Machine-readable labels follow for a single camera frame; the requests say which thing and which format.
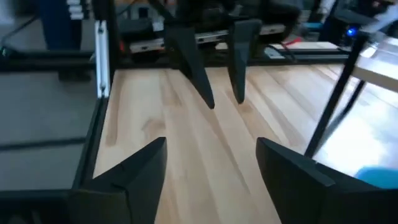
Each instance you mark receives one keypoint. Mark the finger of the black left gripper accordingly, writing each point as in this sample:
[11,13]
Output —
[183,49]
[242,49]

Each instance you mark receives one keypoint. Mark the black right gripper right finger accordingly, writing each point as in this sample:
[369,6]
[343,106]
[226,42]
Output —
[304,193]

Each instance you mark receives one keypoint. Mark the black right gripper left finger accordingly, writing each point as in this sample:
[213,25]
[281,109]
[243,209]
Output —
[133,193]

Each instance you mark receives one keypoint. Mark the black device with blue light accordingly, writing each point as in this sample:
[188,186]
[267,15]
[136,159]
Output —
[342,18]

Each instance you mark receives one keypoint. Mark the blue container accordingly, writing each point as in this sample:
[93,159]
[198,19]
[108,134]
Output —
[59,25]

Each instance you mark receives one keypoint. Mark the black table edge frame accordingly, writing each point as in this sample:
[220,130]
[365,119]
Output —
[90,140]

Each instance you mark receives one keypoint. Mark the silver aluminium extrusion post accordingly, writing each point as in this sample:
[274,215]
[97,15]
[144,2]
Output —
[102,62]

